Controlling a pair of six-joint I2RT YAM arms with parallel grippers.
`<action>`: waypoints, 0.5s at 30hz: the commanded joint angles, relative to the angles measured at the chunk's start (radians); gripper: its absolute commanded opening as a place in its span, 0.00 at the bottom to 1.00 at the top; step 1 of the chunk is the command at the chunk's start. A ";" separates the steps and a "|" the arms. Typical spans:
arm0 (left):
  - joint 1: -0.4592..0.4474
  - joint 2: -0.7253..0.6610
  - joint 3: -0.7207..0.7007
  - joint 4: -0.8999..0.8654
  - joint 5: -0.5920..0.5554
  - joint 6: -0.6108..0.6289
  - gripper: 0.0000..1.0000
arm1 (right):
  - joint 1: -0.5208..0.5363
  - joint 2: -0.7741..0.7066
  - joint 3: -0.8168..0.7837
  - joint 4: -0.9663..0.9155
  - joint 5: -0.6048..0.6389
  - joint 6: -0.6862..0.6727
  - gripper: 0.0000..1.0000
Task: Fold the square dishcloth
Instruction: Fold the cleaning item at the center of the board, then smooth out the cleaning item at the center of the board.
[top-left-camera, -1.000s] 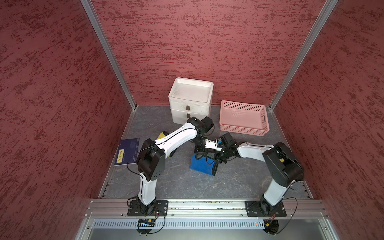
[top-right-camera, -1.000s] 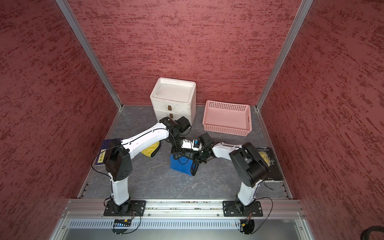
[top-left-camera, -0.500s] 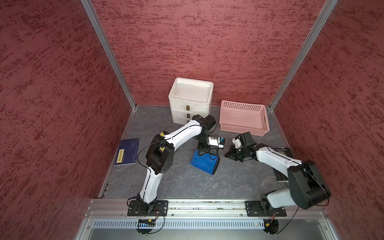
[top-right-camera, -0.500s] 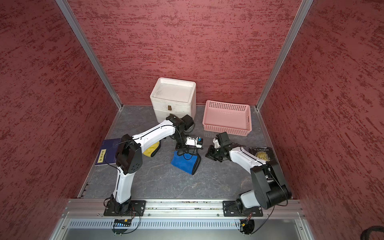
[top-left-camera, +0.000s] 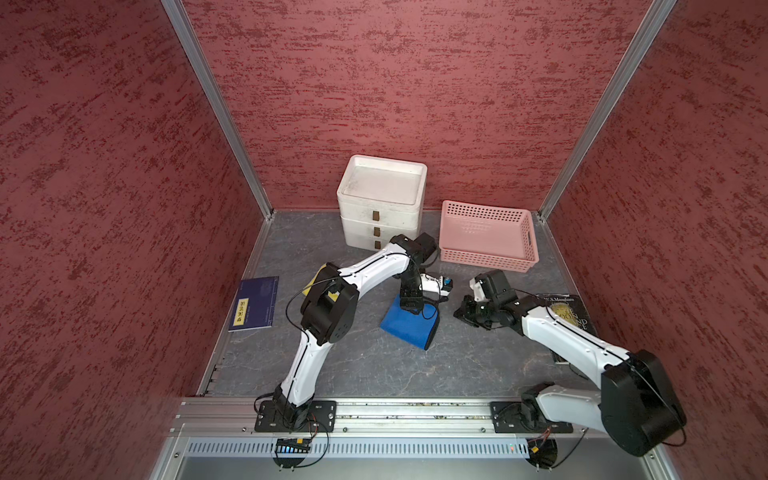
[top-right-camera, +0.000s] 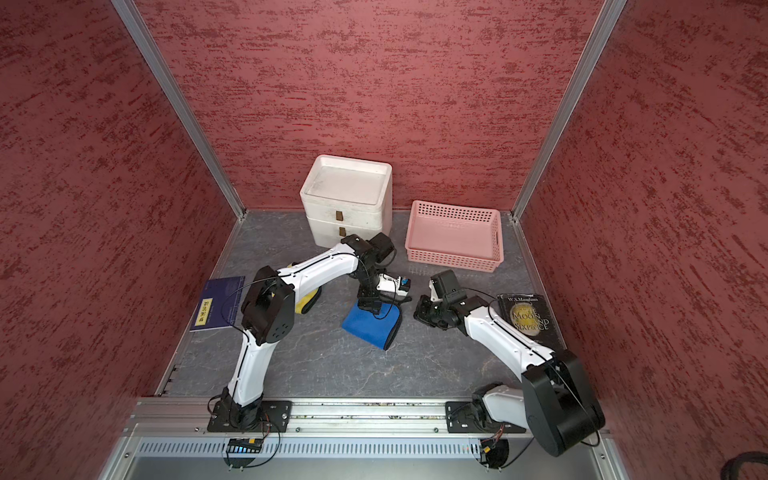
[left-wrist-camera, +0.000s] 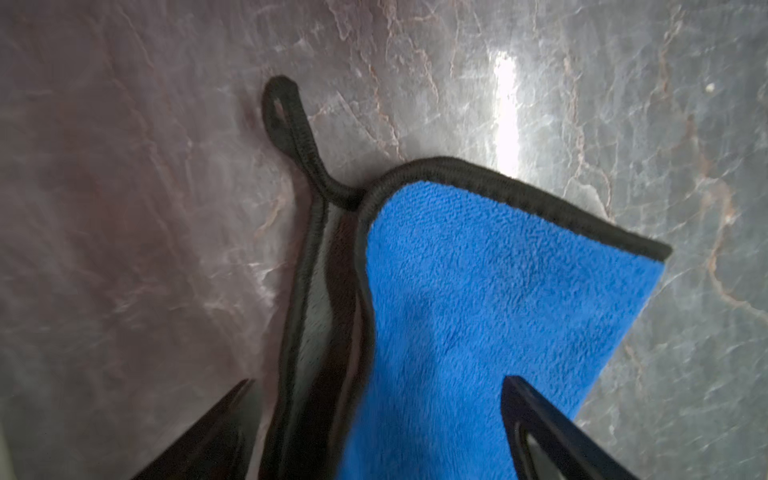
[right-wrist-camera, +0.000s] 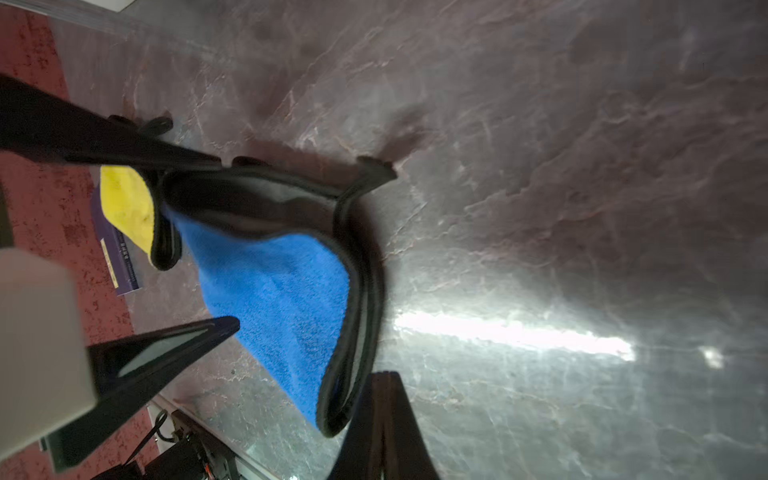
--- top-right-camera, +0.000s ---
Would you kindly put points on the corner aluminium post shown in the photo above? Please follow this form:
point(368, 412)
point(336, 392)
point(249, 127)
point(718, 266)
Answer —
point(138, 30)
point(603, 27)

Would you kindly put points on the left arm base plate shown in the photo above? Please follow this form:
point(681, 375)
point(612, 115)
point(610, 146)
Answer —
point(270, 417)

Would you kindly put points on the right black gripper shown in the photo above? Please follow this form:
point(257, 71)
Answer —
point(421, 314)

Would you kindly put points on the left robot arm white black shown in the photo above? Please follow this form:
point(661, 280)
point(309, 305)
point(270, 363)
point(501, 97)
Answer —
point(274, 297)

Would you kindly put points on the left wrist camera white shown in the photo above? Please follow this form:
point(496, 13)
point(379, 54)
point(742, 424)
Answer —
point(396, 287)

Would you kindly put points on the aluminium front rail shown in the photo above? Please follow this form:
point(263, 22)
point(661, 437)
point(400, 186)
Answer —
point(169, 416)

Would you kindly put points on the right corner aluminium post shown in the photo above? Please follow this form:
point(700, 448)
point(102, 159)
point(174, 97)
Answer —
point(603, 27)

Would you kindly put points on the left corner aluminium post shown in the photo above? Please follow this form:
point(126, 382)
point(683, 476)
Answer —
point(138, 30)

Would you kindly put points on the white three-drawer storage unit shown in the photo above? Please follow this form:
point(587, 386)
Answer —
point(344, 196)

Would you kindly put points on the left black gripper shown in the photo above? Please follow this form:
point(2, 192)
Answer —
point(362, 302)

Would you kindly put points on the yellow grey dishcloth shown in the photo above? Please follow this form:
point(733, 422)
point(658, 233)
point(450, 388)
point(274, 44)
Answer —
point(307, 300)

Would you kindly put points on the purple book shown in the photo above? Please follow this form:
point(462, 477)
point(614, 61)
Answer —
point(218, 304)

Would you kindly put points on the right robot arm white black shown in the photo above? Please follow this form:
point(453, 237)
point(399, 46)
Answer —
point(555, 402)

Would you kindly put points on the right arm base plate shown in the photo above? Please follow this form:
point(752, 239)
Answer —
point(472, 417)

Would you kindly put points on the pink plastic basket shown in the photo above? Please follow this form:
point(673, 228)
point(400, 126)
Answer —
point(455, 236)

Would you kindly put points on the blue grey dishcloth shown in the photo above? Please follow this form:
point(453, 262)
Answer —
point(378, 330)

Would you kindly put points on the black book gold print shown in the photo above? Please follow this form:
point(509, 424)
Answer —
point(532, 316)

